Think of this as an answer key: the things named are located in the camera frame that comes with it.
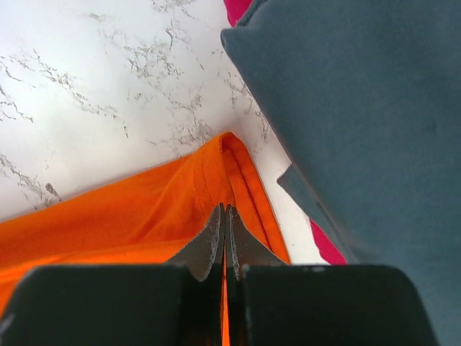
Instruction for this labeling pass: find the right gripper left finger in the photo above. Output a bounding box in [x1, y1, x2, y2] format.
[1, 205, 225, 345]

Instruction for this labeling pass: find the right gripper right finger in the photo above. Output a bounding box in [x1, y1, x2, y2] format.
[225, 206, 438, 345]

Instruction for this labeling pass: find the orange t shirt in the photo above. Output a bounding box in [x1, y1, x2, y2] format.
[0, 131, 292, 346]

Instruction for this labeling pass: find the folded grey-blue t shirt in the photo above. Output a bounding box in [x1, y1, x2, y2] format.
[220, 1, 460, 345]

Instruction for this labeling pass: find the folded magenta t shirt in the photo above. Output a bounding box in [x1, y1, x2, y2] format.
[223, 1, 346, 265]

